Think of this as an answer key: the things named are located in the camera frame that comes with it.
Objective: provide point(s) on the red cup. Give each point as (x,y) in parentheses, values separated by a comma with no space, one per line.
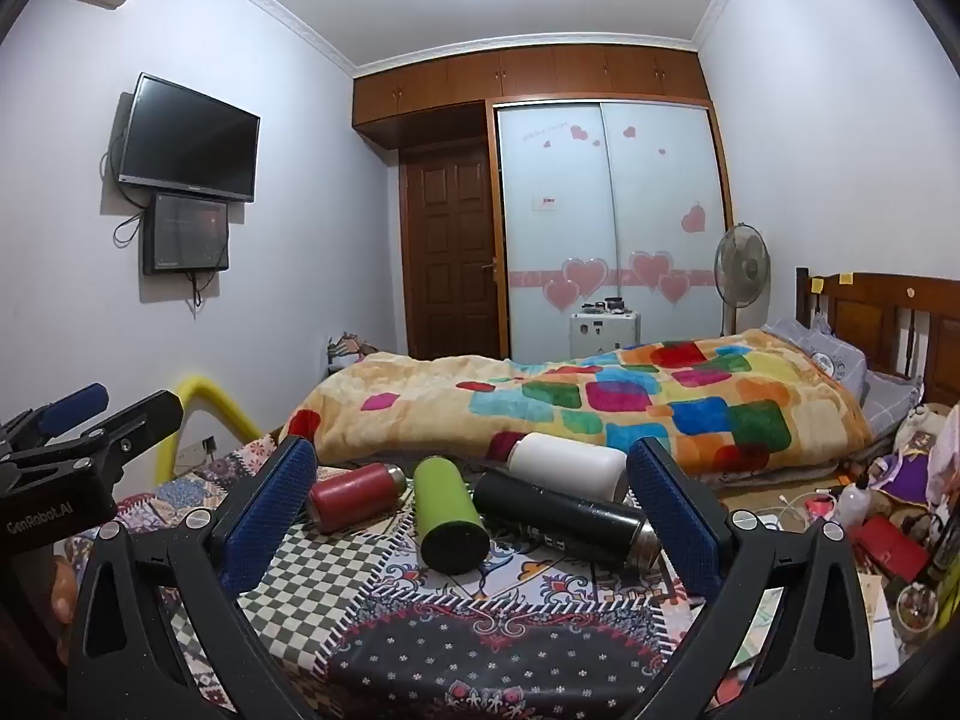
(352,499)

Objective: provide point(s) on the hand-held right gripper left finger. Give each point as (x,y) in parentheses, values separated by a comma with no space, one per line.
(268,514)

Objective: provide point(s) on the patterned bedsheet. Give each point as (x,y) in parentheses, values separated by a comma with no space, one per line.
(450,630)

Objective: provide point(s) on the person's left hand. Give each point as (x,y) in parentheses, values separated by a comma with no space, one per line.
(61,596)

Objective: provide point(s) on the red box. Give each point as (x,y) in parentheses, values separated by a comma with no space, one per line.
(892,546)

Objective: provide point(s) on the green cup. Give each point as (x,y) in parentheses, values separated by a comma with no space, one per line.
(448,510)

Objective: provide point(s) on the wardrobe with frosted sliding doors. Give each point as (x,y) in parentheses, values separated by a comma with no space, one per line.
(607,225)

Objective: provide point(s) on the standing fan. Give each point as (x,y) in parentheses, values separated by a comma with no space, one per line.
(741,262)

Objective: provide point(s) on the wall-mounted black television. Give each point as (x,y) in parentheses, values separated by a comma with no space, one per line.
(187,136)

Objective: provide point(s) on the plush toy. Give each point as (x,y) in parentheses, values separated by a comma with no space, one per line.
(922,431)

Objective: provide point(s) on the clear plastic bottle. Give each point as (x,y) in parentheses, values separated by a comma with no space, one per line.
(859,504)

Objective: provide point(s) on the drinking glass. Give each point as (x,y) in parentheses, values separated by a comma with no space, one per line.
(916,611)

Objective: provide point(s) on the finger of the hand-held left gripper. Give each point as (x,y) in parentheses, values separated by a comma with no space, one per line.
(71,405)
(139,420)

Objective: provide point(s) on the pile of clothes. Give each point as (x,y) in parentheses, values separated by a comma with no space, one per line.
(351,351)

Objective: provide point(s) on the colourful patchwork blanket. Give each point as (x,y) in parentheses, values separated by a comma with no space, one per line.
(585,397)

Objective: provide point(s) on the wooden bed headboard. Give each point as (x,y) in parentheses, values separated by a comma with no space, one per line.
(885,322)

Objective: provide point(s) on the yellow foam tube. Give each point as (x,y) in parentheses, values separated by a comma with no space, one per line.
(217,401)

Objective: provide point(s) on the small black wall monitor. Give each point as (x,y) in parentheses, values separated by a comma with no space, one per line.
(186,234)

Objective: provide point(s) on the white cup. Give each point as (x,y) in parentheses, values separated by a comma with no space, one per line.
(570,465)

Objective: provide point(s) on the wooden overhead cabinet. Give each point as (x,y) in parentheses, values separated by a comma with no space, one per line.
(525,79)

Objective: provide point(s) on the black cup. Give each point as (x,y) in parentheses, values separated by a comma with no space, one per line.
(559,514)

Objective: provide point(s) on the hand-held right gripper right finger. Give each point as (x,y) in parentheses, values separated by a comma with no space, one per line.
(677,517)

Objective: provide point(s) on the brown wooden door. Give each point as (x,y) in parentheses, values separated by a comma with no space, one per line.
(450,255)

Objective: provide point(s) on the purple cloth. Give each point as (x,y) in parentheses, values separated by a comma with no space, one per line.
(911,476)

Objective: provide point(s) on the grey pillow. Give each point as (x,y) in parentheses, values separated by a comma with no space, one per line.
(832,356)

